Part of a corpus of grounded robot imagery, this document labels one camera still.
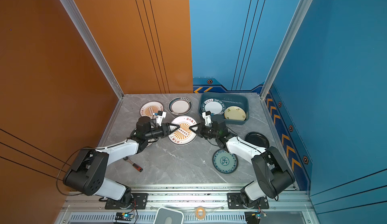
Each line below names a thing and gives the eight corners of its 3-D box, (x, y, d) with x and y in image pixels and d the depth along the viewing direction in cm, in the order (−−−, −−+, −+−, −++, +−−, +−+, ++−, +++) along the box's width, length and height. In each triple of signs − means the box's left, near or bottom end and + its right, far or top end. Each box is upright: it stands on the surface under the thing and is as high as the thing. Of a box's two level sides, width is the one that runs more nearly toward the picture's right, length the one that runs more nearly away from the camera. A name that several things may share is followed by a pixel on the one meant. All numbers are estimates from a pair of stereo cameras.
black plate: (244, 140, 98) (245, 137, 95) (247, 131, 102) (248, 128, 99) (267, 148, 94) (269, 146, 91) (268, 139, 98) (271, 136, 95)
